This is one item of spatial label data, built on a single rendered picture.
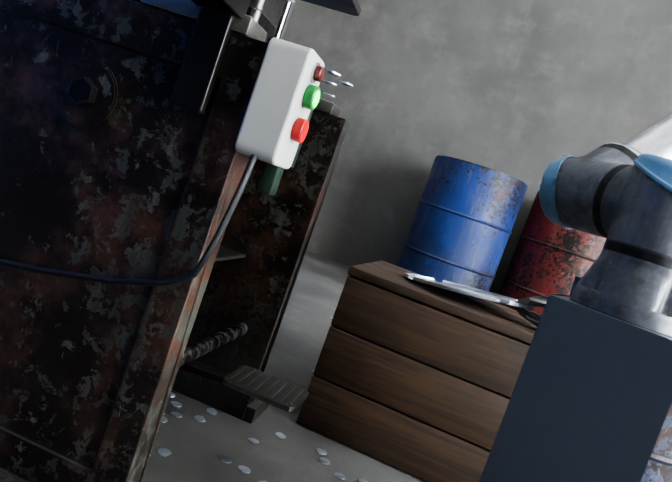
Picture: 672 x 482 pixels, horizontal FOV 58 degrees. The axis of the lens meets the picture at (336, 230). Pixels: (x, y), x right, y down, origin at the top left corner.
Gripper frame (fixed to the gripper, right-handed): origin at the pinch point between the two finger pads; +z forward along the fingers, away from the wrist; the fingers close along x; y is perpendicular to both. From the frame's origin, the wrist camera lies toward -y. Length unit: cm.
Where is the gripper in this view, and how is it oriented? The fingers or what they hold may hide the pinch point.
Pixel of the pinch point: (521, 305)
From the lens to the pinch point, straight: 136.3
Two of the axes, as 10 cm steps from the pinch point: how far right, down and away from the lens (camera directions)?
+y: -4.2, -0.8, -9.0
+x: -2.2, 9.7, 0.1
